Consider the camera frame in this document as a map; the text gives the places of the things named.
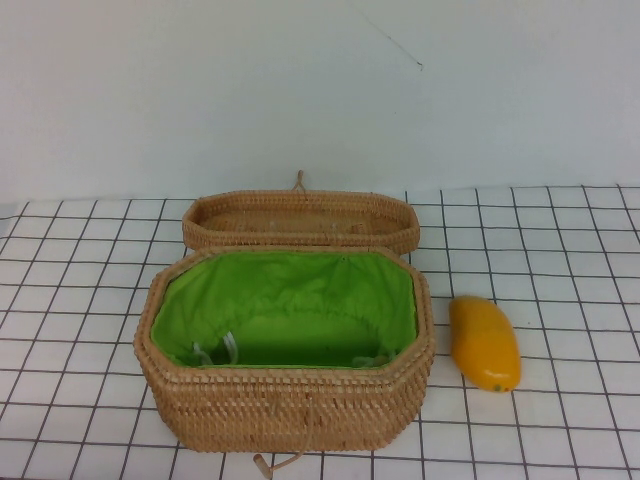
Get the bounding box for yellow toy mango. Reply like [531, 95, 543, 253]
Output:
[447, 294, 522, 393]

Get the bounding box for green fabric basket liner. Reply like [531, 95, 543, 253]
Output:
[149, 251, 419, 370]

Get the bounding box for woven rattan basket lid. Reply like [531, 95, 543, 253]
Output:
[181, 192, 420, 256]

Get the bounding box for woven rattan basket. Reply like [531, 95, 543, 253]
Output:
[132, 244, 439, 454]

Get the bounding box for white black-grid tablecloth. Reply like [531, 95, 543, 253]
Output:
[0, 184, 640, 480]

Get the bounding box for white drawstring cord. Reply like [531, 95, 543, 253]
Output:
[189, 332, 239, 366]
[352, 352, 390, 369]

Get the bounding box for wooden toggle with cord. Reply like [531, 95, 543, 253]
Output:
[252, 399, 321, 474]

